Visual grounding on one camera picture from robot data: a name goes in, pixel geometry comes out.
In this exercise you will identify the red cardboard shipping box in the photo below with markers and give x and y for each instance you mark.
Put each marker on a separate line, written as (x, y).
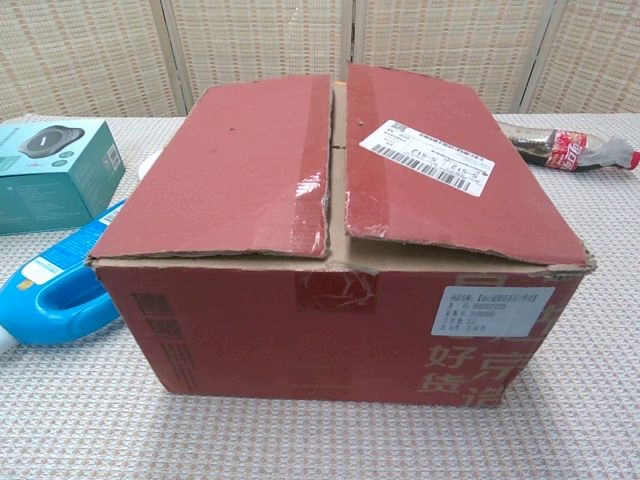
(225, 325)

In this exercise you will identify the teal product box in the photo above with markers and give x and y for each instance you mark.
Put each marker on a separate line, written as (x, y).
(55, 175)

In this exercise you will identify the crushed cola bottle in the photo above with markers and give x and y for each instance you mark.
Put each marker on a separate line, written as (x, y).
(565, 147)

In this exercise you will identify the beige woven tablecloth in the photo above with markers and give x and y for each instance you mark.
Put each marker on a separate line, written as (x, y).
(350, 440)

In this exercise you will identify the blue detergent bottle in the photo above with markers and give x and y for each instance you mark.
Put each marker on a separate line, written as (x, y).
(65, 280)

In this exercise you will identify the woven folding screen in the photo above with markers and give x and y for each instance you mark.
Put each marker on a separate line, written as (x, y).
(75, 50)

